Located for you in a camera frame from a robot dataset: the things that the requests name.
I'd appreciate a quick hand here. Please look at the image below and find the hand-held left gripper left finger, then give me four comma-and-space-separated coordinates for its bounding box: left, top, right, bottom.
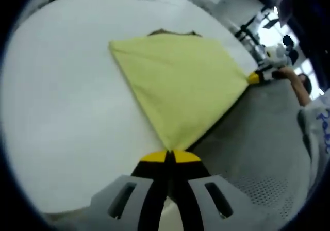
90, 150, 171, 231

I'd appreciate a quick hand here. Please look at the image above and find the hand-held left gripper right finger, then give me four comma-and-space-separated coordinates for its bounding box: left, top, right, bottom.
171, 150, 261, 231

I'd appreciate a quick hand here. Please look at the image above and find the yellow blue black garment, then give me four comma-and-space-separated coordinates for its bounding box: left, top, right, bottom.
108, 28, 252, 152

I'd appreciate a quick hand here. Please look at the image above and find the person's right hand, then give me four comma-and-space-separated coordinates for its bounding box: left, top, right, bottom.
277, 66, 296, 81

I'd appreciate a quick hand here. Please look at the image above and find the hanging dark monitor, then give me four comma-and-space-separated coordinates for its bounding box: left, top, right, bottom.
277, 0, 294, 25

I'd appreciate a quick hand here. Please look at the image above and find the person's white printed shirt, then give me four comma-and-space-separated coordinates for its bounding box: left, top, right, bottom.
296, 89, 330, 190

